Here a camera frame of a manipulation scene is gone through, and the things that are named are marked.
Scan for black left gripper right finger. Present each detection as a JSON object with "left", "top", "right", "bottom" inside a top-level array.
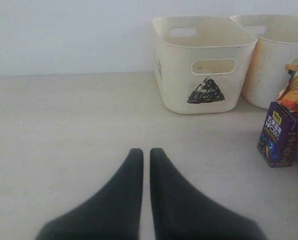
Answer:
[{"left": 150, "top": 148, "right": 266, "bottom": 240}]

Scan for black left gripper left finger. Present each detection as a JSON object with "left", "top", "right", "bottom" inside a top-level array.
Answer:
[{"left": 36, "top": 148, "right": 144, "bottom": 240}]

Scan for orange chip bag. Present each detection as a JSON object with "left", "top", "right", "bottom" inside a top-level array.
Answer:
[{"left": 277, "top": 64, "right": 298, "bottom": 112}]

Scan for purple juice carton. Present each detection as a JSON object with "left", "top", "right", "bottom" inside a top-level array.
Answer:
[{"left": 257, "top": 101, "right": 298, "bottom": 168}]

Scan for cream bin with triangle mark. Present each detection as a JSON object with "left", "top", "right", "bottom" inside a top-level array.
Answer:
[{"left": 152, "top": 16, "right": 258, "bottom": 115}]

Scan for cream bin with square mark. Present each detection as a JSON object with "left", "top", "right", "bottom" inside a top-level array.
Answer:
[{"left": 229, "top": 14, "right": 298, "bottom": 109}]

